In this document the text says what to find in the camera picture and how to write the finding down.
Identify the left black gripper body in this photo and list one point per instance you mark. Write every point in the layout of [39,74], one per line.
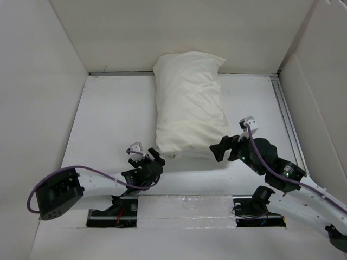
[139,163]

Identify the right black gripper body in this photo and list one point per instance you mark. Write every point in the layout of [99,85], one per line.
[241,150]

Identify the cream pillowcase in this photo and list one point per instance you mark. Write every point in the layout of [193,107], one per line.
[190,117]

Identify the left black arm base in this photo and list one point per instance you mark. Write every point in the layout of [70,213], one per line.
[121,214]

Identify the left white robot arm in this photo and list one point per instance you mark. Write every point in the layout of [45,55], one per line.
[81,187]

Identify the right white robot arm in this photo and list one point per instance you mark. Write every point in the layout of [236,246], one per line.
[289,192]

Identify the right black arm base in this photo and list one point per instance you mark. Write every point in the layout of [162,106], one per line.
[251,211]

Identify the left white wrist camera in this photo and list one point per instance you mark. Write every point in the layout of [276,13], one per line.
[135,148]

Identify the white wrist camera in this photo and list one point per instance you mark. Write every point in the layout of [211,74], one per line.
[135,148]
[249,126]

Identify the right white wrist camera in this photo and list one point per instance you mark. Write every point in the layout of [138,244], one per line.
[249,126]

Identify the aluminium rail right side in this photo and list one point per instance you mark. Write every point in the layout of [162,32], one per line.
[288,122]

